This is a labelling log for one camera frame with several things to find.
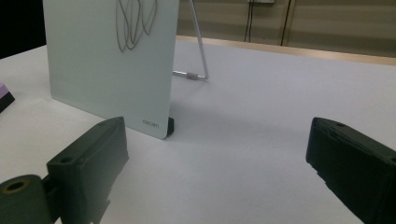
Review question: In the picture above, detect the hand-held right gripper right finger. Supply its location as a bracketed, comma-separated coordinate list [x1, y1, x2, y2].
[305, 117, 396, 224]

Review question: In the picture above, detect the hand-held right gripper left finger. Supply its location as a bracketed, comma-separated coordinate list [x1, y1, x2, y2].
[41, 116, 130, 224]

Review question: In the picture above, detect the pale green glass whiteboard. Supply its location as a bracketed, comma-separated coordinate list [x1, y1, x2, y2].
[42, 0, 209, 140]

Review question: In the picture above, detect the white table cover sheet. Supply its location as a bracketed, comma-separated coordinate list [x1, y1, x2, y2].
[0, 40, 396, 224]

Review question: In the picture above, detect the black hanging wall cable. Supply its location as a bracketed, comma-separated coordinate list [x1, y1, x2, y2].
[248, 0, 256, 43]
[244, 0, 251, 43]

